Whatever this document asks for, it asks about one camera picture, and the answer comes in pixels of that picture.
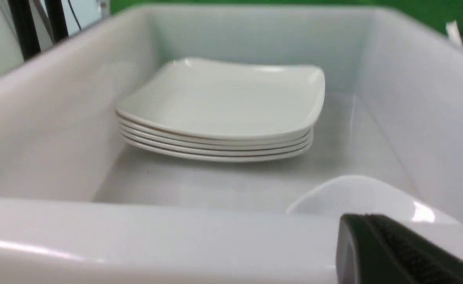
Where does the stacked white plate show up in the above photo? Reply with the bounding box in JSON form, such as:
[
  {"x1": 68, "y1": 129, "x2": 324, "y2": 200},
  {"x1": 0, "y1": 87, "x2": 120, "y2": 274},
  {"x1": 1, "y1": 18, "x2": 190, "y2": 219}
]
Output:
[
  {"x1": 119, "y1": 125, "x2": 314, "y2": 151},
  {"x1": 120, "y1": 130, "x2": 313, "y2": 157},
  {"x1": 116, "y1": 115, "x2": 314, "y2": 146},
  {"x1": 121, "y1": 135, "x2": 312, "y2": 163}
]

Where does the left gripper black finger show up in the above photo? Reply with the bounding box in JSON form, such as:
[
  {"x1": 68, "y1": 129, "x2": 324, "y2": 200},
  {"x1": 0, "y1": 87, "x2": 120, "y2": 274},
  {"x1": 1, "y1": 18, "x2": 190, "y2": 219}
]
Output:
[{"x1": 336, "y1": 214, "x2": 463, "y2": 284}]

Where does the large white square rice plate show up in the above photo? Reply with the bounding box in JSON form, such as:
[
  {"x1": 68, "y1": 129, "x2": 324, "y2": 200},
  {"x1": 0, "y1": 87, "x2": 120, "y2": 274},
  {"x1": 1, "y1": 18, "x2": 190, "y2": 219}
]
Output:
[{"x1": 116, "y1": 57, "x2": 326, "y2": 140}]

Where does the green backdrop cloth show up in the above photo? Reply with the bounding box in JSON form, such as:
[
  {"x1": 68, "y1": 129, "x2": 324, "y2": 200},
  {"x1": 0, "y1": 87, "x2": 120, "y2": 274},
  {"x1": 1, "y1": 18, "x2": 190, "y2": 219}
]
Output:
[{"x1": 110, "y1": 0, "x2": 463, "y2": 35}]

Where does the top stacked white plate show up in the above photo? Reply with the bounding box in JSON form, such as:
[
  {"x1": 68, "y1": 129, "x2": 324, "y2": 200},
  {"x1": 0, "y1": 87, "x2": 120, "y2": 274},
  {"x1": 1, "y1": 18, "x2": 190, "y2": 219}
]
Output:
[{"x1": 116, "y1": 115, "x2": 314, "y2": 146}]

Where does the white spoon upright handle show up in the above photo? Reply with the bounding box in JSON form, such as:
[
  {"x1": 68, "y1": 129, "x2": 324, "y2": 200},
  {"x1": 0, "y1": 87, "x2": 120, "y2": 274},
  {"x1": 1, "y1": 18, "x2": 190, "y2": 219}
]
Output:
[{"x1": 445, "y1": 21, "x2": 463, "y2": 47}]

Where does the bottom stacked white plate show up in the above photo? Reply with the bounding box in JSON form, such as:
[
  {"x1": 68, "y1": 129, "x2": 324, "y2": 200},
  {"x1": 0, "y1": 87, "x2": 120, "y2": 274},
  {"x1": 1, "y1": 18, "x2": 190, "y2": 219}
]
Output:
[{"x1": 121, "y1": 135, "x2": 312, "y2": 163}]

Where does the small white bowl in tub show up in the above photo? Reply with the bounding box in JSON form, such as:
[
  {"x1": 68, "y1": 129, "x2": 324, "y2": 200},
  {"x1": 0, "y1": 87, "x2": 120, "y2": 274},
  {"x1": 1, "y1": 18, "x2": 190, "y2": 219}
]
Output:
[{"x1": 286, "y1": 176, "x2": 459, "y2": 224}]

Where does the large white plastic tub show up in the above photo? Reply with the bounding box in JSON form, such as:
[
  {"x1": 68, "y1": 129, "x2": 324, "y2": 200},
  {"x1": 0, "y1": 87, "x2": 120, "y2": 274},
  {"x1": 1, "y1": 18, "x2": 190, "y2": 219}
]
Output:
[{"x1": 0, "y1": 5, "x2": 463, "y2": 284}]

